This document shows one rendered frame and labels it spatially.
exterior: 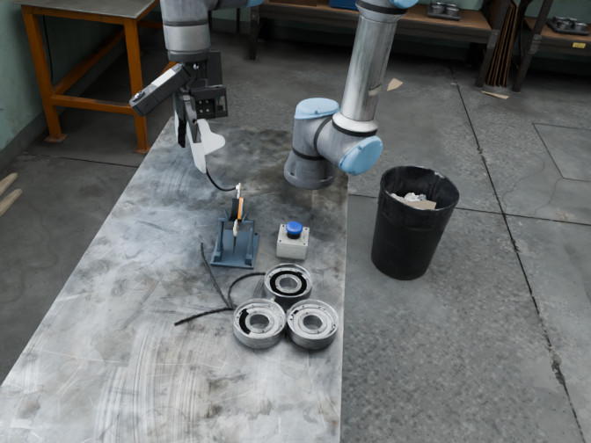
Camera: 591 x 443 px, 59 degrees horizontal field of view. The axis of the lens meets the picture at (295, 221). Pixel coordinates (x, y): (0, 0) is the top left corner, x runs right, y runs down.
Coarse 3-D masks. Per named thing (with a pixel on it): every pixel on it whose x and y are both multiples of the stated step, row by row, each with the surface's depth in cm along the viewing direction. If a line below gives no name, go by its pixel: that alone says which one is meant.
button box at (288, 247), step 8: (280, 232) 125; (304, 232) 126; (280, 240) 123; (288, 240) 123; (296, 240) 124; (304, 240) 124; (280, 248) 123; (288, 248) 123; (296, 248) 123; (304, 248) 123; (280, 256) 125; (288, 256) 125; (296, 256) 124; (304, 256) 124
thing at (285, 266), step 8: (280, 264) 117; (288, 264) 118; (272, 272) 117; (304, 272) 117; (280, 280) 115; (288, 280) 117; (296, 280) 115; (312, 280) 114; (264, 288) 114; (280, 288) 113; (296, 288) 113; (272, 296) 111; (280, 296) 110; (288, 296) 110; (296, 296) 110; (304, 296) 111; (280, 304) 112; (288, 304) 111
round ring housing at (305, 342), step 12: (312, 300) 110; (288, 312) 106; (312, 312) 108; (336, 312) 107; (288, 324) 104; (300, 324) 106; (324, 324) 106; (336, 324) 106; (300, 336) 102; (312, 348) 104
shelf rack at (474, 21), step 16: (320, 0) 423; (256, 16) 407; (272, 16) 407; (288, 16) 406; (304, 16) 405; (320, 16) 403; (336, 16) 402; (352, 16) 401; (416, 16) 412; (464, 16) 424; (480, 16) 428; (496, 16) 395; (256, 32) 416; (400, 32) 405; (416, 32) 404; (432, 32) 403; (448, 32) 401; (464, 32) 400; (480, 32) 399; (496, 32) 397; (256, 48) 428; (480, 64) 425; (480, 80) 421
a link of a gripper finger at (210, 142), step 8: (200, 120) 92; (200, 128) 92; (208, 128) 93; (208, 136) 93; (216, 136) 93; (192, 144) 91; (200, 144) 91; (208, 144) 92; (216, 144) 93; (224, 144) 94; (192, 152) 93; (200, 152) 91; (208, 152) 92; (200, 160) 92; (200, 168) 92
